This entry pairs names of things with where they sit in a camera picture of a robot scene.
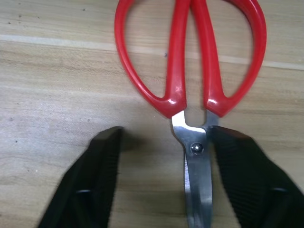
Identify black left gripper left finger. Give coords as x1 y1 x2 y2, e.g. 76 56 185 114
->
38 126 124 228

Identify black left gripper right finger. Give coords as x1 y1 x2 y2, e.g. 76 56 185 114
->
206 125 304 228

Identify red handled steel scissors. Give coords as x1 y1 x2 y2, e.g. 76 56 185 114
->
114 0 267 228

